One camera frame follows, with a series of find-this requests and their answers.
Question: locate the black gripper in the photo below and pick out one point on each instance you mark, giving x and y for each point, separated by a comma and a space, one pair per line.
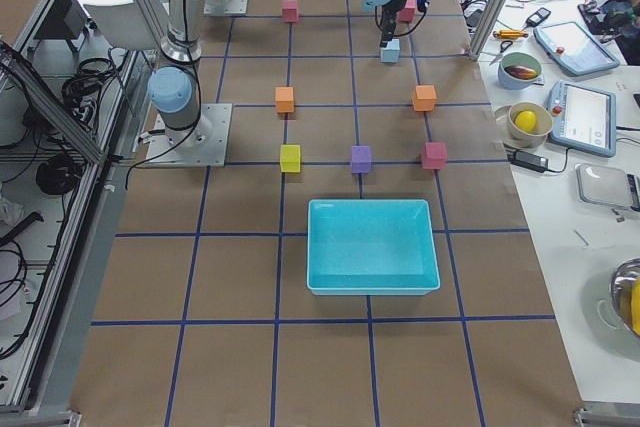
389, 15

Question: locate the light blue foam block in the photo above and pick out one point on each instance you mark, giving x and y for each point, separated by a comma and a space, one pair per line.
390, 53

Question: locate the pink foam block far left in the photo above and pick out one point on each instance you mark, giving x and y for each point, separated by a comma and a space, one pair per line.
406, 14

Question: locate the pink foam block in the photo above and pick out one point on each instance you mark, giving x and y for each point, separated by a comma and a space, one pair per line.
290, 11
434, 155
406, 14

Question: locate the orange foam block far right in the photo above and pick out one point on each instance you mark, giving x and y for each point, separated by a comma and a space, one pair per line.
424, 98

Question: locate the orange foam block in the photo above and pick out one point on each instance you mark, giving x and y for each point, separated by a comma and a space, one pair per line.
284, 99
424, 98

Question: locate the pink foam block near left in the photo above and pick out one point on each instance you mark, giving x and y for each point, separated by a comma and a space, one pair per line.
290, 11

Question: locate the gold tool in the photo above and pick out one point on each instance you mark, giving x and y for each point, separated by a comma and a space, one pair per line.
509, 34

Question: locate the scissors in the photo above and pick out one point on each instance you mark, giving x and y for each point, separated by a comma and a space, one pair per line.
504, 46

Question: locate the orange foam block near right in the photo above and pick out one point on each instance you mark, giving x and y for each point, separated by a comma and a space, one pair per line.
284, 99

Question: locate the pink foam block right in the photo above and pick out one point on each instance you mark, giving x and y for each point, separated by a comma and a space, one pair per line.
434, 155

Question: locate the blue bowl with fruit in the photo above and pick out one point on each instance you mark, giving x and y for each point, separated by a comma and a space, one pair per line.
518, 70

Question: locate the purple foam block right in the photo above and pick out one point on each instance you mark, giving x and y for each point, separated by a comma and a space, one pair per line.
361, 159

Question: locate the yellow foam block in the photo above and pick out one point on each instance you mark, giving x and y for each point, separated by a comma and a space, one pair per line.
290, 158

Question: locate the bowl with lemon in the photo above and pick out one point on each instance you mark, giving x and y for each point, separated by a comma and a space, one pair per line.
524, 124

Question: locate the blue teach pendant far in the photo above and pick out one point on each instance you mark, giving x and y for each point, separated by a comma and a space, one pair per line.
574, 49

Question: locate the blue teach pendant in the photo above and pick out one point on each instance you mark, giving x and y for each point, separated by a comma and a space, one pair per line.
574, 49
584, 118

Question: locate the black power adapter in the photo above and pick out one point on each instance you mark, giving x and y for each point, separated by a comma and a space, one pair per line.
528, 161

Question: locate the blue teach pendant near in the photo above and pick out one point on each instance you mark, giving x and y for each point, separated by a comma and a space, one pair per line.
584, 118

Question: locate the cyan plastic bin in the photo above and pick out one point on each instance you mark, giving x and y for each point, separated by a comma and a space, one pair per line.
371, 247

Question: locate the digital kitchen scale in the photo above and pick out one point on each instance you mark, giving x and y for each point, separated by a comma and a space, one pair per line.
608, 186

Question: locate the steel bowl with banana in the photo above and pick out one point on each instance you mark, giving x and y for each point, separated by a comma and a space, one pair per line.
624, 290

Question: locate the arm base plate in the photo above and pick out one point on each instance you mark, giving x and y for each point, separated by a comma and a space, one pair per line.
205, 146
224, 8

